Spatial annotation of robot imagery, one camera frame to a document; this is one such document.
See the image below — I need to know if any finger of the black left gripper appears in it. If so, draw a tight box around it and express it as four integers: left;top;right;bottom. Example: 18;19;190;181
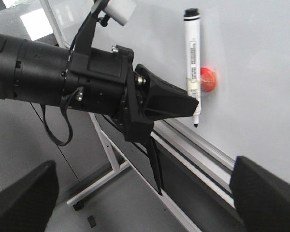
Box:
146;136;163;195

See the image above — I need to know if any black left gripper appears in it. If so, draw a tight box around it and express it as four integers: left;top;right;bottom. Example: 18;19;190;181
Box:
64;46;199;143

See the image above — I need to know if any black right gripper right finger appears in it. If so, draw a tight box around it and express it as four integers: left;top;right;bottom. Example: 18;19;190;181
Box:
229;156;290;232

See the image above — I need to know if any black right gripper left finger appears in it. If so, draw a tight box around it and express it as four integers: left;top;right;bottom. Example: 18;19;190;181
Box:
0;160;59;232

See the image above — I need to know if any red round magnet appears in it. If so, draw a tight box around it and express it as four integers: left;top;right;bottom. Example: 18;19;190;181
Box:
201;67;217;93

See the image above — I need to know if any white black whiteboard marker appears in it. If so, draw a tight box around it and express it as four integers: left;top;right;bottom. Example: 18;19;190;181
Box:
184;8;202;127

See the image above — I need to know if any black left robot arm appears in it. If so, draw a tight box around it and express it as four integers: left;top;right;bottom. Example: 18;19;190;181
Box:
0;34;198;189

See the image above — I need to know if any white metal stand frame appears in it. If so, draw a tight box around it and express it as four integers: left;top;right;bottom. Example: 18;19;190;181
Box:
66;113;201;232

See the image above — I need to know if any whiteboard with aluminium frame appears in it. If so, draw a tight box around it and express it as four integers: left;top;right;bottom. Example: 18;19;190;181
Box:
40;0;290;213

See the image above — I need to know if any black camera cable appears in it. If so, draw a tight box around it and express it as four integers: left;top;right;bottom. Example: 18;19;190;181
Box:
40;88;84;147

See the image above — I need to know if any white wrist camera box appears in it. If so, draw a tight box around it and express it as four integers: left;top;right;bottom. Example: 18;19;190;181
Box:
103;0;137;26

